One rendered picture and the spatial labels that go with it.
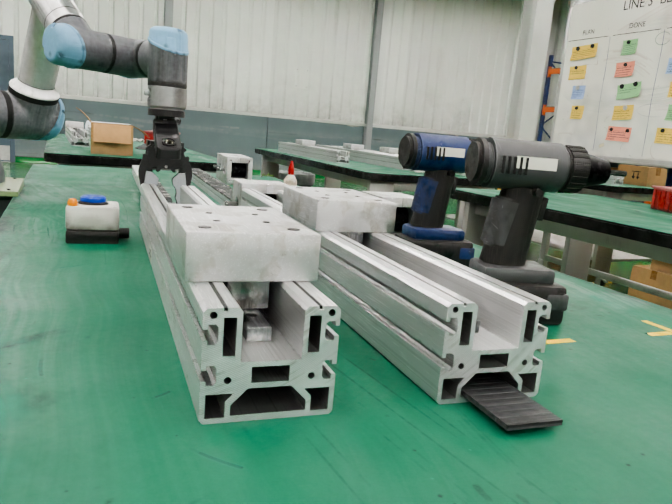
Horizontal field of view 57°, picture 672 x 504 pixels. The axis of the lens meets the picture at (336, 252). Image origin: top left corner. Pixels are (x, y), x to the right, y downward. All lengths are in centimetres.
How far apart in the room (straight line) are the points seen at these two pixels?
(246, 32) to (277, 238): 1219
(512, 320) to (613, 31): 380
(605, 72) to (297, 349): 390
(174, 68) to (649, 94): 316
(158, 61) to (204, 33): 1121
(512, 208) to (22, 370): 54
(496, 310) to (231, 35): 1212
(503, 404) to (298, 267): 20
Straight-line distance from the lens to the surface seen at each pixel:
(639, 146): 400
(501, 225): 77
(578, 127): 434
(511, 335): 55
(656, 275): 476
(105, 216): 106
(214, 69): 1245
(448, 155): 101
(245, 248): 50
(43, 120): 175
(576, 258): 338
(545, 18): 934
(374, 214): 80
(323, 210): 78
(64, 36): 127
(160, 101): 126
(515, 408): 52
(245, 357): 46
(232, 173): 220
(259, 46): 1270
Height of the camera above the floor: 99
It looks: 11 degrees down
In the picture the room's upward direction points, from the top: 5 degrees clockwise
